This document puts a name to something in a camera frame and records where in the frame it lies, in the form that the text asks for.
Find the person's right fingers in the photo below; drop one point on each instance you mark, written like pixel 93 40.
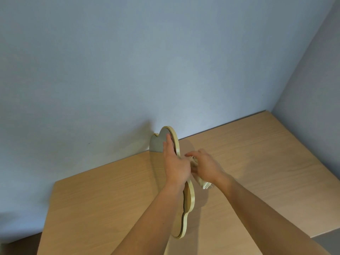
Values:
pixel 193 155

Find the person's right hand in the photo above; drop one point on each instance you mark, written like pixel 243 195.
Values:
pixel 208 167

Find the person's left fingers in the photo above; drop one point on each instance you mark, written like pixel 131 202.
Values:
pixel 167 144

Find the cloud-shaped mirror with cream frame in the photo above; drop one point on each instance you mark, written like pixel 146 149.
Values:
pixel 157 146

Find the person's left hand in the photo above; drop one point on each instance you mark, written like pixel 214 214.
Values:
pixel 176 167

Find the person's right forearm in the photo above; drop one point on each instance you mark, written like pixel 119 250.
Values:
pixel 265 217

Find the white cloth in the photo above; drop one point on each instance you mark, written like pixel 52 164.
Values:
pixel 204 184

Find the person's left forearm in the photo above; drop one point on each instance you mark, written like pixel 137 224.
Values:
pixel 148 223

